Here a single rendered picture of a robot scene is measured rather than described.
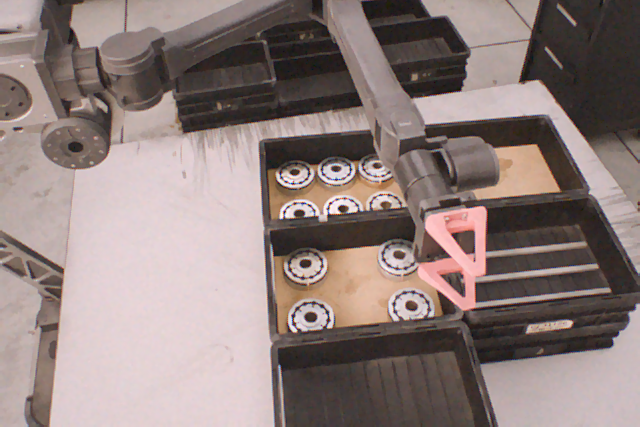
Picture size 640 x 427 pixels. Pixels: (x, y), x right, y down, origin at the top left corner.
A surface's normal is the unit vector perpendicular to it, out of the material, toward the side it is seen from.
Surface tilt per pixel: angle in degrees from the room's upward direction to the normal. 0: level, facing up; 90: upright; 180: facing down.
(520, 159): 0
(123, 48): 1
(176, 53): 89
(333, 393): 0
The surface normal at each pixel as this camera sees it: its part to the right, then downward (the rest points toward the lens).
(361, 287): -0.02, -0.69
